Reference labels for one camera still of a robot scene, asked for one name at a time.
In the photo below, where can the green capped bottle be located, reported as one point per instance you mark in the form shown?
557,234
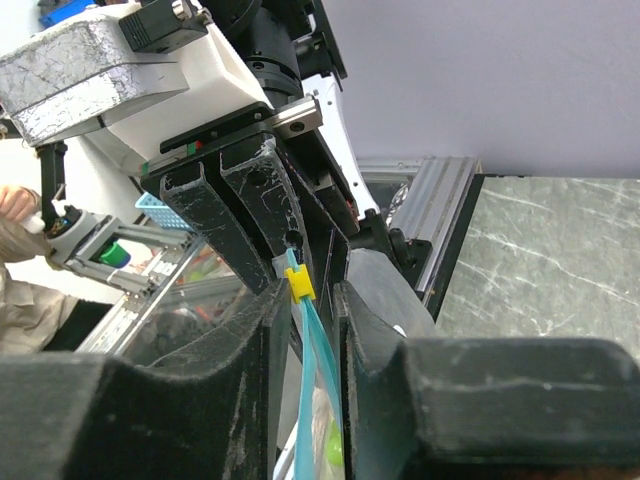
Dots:
114,256

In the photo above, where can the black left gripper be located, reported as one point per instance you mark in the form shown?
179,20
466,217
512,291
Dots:
247,210

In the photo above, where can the aluminium frame rail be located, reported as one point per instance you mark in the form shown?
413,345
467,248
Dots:
441,194

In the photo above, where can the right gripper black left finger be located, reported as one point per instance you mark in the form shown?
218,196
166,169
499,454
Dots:
209,410

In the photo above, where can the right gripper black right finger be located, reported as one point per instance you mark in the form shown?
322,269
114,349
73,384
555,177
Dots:
506,408

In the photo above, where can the green grape bunch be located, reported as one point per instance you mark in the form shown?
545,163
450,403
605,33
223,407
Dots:
333,450

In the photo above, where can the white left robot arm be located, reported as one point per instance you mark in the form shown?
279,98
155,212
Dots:
291,50

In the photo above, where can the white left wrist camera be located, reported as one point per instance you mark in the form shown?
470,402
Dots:
145,71

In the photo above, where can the clear blue-zipper zip bag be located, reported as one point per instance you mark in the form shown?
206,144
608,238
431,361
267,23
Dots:
319,406

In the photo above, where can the blue perforated basket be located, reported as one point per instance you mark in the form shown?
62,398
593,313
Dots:
160,213

